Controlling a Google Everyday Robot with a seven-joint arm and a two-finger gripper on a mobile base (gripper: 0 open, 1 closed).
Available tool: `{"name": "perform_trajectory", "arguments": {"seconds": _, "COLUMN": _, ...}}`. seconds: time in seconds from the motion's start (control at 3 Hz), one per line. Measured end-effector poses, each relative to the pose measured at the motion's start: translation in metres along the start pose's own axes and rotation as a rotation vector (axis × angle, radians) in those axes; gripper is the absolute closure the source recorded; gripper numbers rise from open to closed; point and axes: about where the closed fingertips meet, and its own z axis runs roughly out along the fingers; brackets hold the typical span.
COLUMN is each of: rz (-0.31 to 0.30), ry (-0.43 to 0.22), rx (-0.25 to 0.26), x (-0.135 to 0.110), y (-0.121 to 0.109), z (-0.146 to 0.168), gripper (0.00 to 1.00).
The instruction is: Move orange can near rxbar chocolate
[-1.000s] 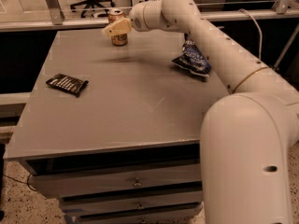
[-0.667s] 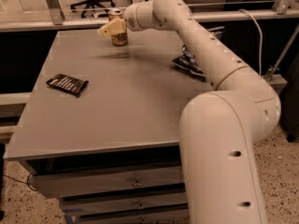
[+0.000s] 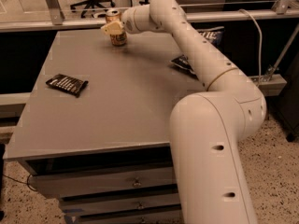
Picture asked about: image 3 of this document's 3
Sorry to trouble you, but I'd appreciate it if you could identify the metal railing frame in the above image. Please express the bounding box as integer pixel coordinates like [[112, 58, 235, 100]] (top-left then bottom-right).
[[0, 0, 299, 33]]

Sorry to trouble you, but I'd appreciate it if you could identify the white cable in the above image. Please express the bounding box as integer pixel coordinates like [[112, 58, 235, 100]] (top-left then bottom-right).
[[238, 8, 263, 87]]

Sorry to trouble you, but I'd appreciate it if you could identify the grey drawer cabinet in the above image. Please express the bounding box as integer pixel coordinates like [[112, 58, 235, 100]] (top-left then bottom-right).
[[4, 26, 206, 224]]

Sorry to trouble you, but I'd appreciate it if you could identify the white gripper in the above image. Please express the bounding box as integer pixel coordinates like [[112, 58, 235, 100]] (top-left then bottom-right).
[[101, 5, 164, 35]]

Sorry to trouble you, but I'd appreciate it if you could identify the black floor cable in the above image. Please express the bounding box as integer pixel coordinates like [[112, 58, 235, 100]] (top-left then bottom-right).
[[2, 173, 38, 192]]

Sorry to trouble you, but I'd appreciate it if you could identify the middle grey drawer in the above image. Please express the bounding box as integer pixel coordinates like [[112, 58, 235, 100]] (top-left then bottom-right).
[[59, 192, 180, 216]]

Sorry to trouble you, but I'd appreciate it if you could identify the bottom grey drawer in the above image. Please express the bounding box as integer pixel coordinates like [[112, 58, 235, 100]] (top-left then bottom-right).
[[78, 208, 181, 224]]

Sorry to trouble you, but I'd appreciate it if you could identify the orange soda can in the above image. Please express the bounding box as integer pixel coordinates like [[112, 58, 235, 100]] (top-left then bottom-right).
[[106, 9, 127, 46]]

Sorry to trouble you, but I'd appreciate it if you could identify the blue kettle chips bag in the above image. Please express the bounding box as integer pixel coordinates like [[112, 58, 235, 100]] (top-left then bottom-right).
[[171, 26, 225, 77]]

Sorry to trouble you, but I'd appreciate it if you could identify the top grey drawer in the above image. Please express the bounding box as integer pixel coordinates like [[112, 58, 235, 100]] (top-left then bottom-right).
[[30, 166, 176, 198]]

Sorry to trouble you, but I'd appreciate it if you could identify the grey drawer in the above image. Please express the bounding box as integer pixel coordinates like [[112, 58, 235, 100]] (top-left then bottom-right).
[[30, 166, 176, 198], [78, 208, 181, 224], [59, 192, 180, 216]]

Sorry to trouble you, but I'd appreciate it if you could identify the black rxbar chocolate wrapper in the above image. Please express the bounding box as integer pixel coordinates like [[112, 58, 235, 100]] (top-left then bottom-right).
[[46, 74, 88, 97]]

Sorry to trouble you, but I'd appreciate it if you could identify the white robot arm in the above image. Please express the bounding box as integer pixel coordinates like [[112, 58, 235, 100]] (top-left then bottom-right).
[[102, 0, 266, 224]]

